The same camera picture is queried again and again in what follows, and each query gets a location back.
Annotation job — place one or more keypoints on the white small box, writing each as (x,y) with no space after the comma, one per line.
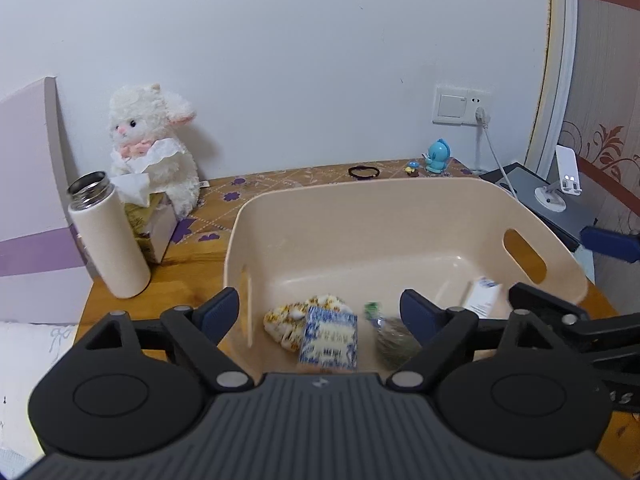
(481,297)

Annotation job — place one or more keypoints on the green clear packet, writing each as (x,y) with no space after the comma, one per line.
(392,342)

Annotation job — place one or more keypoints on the white wall switch socket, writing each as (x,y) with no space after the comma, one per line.
(452,105)

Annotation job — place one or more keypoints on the dark grey box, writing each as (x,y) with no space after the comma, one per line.
(565,215)

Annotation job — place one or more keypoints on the floral brown table cover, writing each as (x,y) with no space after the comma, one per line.
(280,182)

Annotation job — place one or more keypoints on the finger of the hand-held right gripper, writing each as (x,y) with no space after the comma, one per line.
(607,244)
(560,305)

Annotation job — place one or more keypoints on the white plush lamb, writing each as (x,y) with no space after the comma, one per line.
(142,112)

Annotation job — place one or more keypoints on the white door frame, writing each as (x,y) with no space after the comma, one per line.
(555,60)

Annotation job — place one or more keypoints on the beige plastic basket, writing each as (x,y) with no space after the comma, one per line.
(360,240)

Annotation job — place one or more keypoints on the white phone stand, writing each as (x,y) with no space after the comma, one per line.
(567,170)

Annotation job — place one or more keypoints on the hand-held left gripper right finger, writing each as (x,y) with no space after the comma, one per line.
(417,312)

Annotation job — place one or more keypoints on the white tissue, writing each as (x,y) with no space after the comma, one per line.
(150,162)

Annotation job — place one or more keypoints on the small mushroom figurine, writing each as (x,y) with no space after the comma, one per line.
(413,169)

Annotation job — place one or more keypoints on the white bed sheet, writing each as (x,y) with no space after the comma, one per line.
(30,360)

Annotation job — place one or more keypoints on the blue toy figurine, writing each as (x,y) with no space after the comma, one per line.
(438,156)

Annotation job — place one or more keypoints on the cream thermos bottle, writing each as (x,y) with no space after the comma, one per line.
(110,240)

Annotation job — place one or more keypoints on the tissue box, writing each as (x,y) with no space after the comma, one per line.
(157,232)

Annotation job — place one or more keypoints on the blue white packet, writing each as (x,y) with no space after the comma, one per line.
(330,340)

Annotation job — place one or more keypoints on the yellow white patterned snack packet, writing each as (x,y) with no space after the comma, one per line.
(285,322)

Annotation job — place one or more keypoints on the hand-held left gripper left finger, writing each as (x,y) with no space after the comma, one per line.
(220,312)

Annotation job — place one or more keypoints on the white purple headboard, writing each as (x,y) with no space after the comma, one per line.
(30,185)

